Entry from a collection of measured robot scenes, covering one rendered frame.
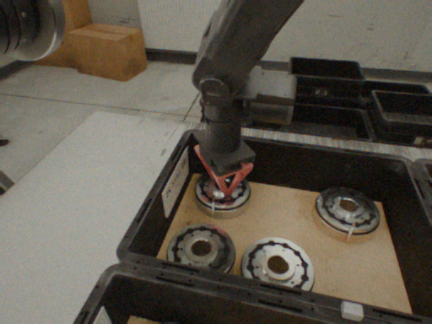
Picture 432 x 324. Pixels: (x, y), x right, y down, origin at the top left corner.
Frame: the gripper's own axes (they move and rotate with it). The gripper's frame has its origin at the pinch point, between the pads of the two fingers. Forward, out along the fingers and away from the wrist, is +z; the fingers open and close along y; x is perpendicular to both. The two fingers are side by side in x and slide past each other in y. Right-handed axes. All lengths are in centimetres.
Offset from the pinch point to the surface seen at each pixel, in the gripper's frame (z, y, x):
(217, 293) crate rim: -6.2, -20.7, 11.4
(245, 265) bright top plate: 0.7, -15.8, 4.3
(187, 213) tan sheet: 4.0, -0.5, 7.2
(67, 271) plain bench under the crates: 17.0, 6.8, 30.8
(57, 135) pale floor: 89, 183, 42
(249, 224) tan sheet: 4.0, -7.6, -1.6
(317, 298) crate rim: -6.2, -25.9, 2.1
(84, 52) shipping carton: 67, 288, 3
